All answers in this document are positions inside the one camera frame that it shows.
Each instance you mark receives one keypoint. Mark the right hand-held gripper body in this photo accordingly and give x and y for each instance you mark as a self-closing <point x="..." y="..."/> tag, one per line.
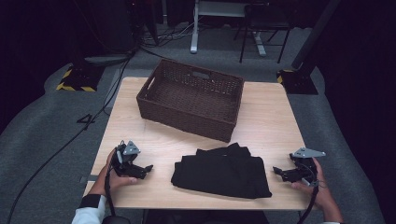
<point x="306" y="166"/>

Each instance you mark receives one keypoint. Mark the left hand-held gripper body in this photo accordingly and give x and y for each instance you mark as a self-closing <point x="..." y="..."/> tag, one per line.
<point x="124" y="160"/>

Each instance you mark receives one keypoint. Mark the black pants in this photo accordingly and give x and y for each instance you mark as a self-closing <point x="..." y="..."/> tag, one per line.
<point x="222" y="174"/>

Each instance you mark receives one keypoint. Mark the brown woven wicker basket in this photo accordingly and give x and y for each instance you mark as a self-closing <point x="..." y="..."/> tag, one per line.
<point x="190" y="102"/>

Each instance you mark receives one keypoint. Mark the person's left hand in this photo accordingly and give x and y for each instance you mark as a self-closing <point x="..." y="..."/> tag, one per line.
<point x="107" y="183"/>

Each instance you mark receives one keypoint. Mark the person's right hand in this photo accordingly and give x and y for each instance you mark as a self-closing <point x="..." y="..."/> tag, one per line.
<point x="322" y="193"/>

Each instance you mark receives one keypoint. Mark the person's dark lap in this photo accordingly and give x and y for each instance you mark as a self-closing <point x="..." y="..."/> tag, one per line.
<point x="205" y="217"/>

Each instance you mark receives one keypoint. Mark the striped black stand base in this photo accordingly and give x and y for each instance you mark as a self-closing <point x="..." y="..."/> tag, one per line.
<point x="79" y="79"/>
<point x="299" y="82"/>

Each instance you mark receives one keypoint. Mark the black slanted stand pole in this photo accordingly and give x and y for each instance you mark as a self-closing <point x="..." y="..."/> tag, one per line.
<point x="314" y="34"/>

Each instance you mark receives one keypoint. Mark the black metal chair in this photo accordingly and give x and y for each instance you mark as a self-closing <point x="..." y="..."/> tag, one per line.
<point x="264" y="18"/>

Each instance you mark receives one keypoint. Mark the white desk frame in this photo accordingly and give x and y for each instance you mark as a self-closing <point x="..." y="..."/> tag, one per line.
<point x="194" y="28"/>

